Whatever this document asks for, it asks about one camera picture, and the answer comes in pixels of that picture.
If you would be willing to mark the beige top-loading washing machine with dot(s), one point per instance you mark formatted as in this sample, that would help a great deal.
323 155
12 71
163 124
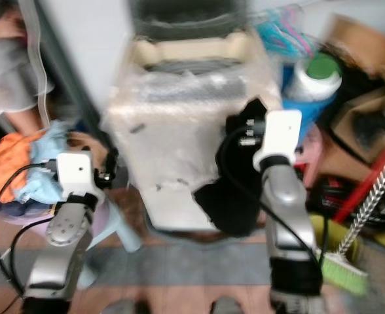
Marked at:
173 124

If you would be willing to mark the white detergent bottle green cap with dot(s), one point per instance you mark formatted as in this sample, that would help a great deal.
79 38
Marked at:
317 77

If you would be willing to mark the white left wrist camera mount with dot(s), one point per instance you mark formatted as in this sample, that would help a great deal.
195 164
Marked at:
78 173

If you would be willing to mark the orange cloth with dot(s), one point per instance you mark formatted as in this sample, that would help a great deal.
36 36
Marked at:
1 173

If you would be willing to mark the grey left robot foot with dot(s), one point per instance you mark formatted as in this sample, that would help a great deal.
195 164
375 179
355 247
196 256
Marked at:
124 307

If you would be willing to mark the black garment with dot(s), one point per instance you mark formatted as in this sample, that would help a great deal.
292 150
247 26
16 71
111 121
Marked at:
232 190

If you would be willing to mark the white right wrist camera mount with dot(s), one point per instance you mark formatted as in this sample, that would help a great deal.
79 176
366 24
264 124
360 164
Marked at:
281 134

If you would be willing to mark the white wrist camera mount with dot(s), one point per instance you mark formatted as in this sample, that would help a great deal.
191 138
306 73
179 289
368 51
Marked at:
281 134
78 173

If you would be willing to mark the dark brown open box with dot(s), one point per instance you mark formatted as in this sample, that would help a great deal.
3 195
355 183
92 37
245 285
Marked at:
366 121

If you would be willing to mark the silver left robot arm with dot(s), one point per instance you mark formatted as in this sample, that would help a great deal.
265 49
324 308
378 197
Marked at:
68 235

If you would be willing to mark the pink plastic stool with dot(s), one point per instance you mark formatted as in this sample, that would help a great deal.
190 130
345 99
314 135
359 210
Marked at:
311 163

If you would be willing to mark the purple laundry basket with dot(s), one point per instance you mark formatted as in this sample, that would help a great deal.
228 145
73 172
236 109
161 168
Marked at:
16 219

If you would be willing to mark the person in grey shorts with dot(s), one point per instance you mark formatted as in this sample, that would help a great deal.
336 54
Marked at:
6 72

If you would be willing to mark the yellow dustpan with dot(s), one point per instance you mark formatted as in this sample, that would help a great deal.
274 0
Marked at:
336 235

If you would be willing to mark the grey right robot foot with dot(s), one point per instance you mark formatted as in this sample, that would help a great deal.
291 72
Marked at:
226 306

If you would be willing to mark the bundle of coloured clothes hangers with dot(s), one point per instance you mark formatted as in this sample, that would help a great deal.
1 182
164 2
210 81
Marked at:
281 36

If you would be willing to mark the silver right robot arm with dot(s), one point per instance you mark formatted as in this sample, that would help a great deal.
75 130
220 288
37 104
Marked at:
287 203

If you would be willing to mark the green broom brush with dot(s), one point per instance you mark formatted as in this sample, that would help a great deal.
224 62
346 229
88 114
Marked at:
344 275

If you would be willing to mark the light blue cloth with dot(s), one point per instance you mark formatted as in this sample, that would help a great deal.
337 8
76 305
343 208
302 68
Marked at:
40 167

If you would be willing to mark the grey robot foot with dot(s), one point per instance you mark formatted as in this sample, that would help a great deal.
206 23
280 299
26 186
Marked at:
124 307
226 306

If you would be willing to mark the light brown cardboard box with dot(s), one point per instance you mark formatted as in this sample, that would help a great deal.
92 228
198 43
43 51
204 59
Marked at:
369 42

